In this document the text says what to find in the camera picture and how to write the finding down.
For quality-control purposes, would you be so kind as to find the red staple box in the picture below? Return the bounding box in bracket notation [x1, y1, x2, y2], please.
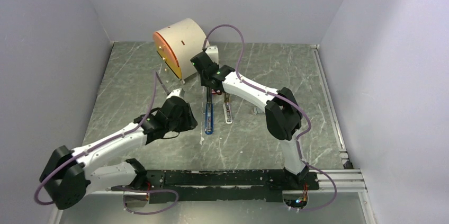
[211, 89, 223, 95]

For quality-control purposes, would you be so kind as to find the blue black stapler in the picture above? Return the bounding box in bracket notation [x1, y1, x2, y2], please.
[204, 87, 213, 135]

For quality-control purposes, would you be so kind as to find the beige olive stapler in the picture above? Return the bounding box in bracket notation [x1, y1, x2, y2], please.
[223, 93, 233, 124]

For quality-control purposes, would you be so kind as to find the staple box tray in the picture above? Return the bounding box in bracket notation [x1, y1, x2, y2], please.
[252, 107, 265, 115]

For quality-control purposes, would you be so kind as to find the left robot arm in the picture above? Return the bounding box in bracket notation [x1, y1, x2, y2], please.
[34, 88, 197, 210]

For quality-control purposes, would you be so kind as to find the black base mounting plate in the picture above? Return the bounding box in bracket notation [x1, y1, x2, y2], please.
[111, 169, 320, 204]

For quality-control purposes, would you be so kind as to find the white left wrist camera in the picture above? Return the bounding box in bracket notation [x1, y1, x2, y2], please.
[166, 88, 185, 99]

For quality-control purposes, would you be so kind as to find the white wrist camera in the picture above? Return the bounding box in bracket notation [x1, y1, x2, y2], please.
[166, 88, 185, 99]
[205, 46, 219, 64]

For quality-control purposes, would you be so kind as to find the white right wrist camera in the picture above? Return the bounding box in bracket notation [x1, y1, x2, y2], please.
[205, 46, 219, 64]

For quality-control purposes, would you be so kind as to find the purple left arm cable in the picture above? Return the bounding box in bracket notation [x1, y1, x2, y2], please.
[33, 70, 179, 216]

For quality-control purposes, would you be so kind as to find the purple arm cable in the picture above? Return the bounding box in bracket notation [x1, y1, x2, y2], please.
[33, 70, 179, 216]
[202, 24, 338, 213]

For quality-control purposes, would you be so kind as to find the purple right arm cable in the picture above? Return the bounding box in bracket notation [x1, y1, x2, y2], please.
[202, 24, 338, 213]

